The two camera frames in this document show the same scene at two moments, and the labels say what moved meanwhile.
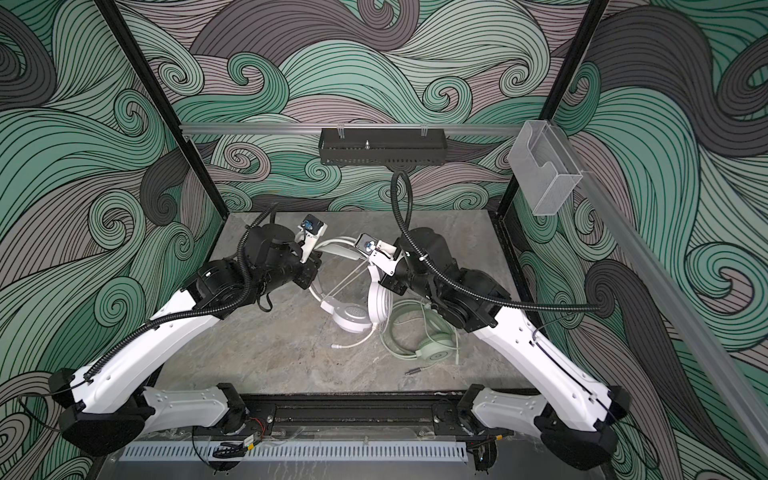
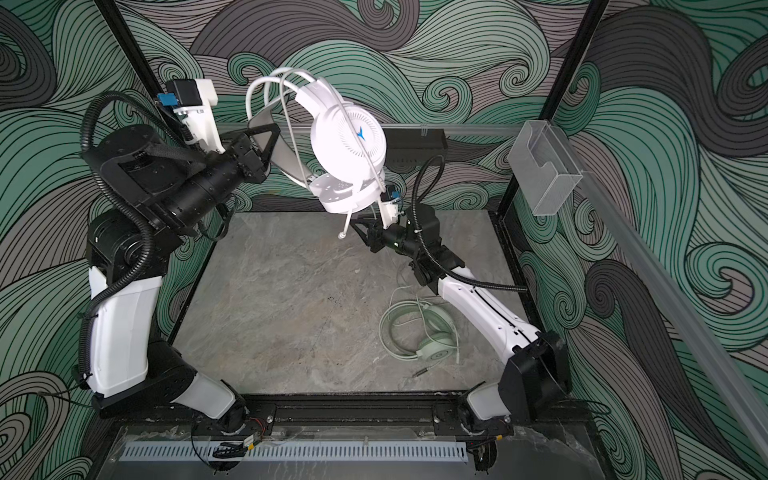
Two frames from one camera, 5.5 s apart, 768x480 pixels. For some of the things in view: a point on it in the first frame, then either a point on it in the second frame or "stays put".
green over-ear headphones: [435, 347] stays put
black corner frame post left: [156, 94] stays put
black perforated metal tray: [382, 146] stays put
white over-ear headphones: [347, 317] -> [332, 147]
